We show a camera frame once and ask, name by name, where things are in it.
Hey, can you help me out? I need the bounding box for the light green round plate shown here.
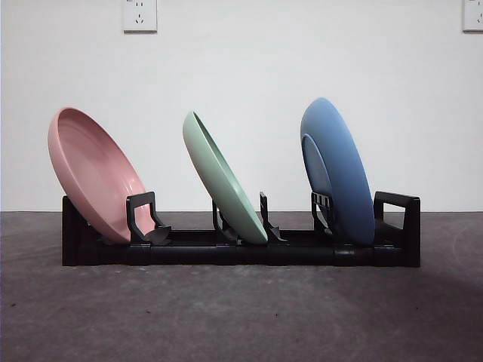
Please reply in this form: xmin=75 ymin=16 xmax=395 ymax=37
xmin=182 ymin=110 xmax=269 ymax=244

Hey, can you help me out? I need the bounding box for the blue round plate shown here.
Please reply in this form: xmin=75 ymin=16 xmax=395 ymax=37
xmin=300 ymin=97 xmax=377 ymax=246

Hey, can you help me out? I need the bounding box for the pink round plate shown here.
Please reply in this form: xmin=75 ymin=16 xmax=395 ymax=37
xmin=47 ymin=106 xmax=158 ymax=244

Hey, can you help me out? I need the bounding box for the black plastic dish rack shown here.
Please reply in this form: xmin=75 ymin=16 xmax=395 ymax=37
xmin=61 ymin=190 xmax=422 ymax=268

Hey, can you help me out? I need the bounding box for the white wall socket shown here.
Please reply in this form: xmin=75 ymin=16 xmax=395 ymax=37
xmin=122 ymin=0 xmax=158 ymax=33
xmin=462 ymin=0 xmax=483 ymax=32

